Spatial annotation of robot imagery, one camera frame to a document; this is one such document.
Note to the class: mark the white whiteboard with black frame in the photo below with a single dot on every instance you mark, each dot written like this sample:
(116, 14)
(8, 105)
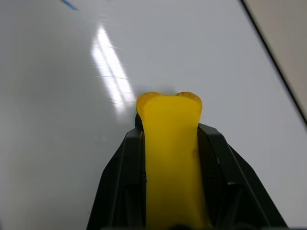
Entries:
(60, 119)

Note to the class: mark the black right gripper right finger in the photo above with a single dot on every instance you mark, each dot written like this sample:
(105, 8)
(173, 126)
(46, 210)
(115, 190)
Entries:
(230, 182)

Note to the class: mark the yellow foam whiteboard eraser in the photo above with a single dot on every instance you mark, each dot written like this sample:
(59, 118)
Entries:
(171, 155)

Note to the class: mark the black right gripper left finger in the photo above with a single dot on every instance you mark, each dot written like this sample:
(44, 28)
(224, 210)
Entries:
(120, 182)

